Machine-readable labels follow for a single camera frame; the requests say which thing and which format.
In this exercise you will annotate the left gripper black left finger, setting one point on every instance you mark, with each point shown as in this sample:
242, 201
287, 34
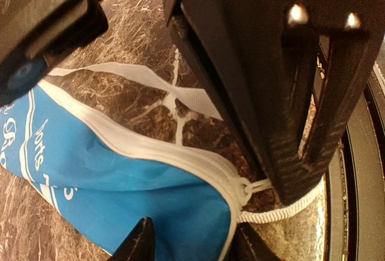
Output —
139, 245

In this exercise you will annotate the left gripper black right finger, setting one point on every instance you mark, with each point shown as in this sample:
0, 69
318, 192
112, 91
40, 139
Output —
248, 245

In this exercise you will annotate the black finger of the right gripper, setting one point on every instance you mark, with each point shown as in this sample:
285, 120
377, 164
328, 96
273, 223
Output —
253, 99
349, 64

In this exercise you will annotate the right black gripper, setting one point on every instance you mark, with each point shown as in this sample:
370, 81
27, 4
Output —
257, 31

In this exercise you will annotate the blue racket bag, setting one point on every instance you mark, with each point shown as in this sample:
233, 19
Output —
119, 130

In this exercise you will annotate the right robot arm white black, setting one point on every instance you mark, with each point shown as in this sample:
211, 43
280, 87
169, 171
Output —
286, 74

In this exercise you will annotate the black front table rail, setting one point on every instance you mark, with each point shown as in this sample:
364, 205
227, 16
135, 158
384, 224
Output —
355, 181

